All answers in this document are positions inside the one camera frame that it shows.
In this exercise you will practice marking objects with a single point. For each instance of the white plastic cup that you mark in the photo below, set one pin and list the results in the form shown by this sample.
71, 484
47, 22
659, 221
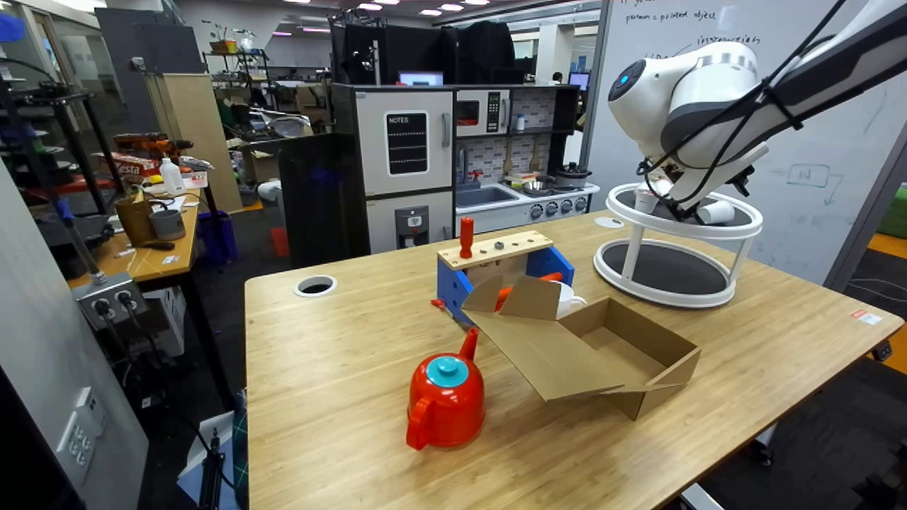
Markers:
714, 214

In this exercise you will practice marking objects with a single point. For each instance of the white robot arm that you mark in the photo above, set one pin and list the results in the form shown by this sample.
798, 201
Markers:
703, 117

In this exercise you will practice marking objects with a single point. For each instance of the open cardboard box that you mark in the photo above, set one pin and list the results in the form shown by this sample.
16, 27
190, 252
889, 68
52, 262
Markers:
595, 353

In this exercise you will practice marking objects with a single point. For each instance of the white cup on stand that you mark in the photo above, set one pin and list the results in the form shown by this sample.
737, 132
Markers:
643, 198

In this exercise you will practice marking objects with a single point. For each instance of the white two-tier round stand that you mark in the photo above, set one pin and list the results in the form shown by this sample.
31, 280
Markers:
666, 262

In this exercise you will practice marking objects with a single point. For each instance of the small cardboard box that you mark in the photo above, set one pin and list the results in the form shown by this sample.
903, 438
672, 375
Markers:
149, 221

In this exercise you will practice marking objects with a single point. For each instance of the red toy peg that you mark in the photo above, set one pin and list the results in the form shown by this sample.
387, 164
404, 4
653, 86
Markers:
466, 235

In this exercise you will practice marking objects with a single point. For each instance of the blue wooden toy bench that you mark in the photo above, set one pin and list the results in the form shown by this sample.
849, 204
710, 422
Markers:
524, 252

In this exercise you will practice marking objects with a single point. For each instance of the white toy kitchen set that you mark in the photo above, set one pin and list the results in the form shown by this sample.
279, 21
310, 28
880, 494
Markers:
412, 175

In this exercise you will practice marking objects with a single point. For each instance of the toy microwave oven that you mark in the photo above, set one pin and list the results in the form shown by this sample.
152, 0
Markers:
482, 110

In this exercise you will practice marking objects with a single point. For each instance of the red toy teapot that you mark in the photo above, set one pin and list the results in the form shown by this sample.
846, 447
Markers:
445, 396

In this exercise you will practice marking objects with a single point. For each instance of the white spray bottle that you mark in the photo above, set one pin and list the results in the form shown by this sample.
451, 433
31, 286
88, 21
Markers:
170, 175

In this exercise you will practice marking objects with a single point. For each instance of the wooden side desk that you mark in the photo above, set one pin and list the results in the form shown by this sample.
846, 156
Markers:
149, 263

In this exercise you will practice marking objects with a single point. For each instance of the whiteboard with writing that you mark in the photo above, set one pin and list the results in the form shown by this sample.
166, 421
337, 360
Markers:
811, 183

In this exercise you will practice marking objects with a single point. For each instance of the red white warning sticker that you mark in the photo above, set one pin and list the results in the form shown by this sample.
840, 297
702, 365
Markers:
872, 319

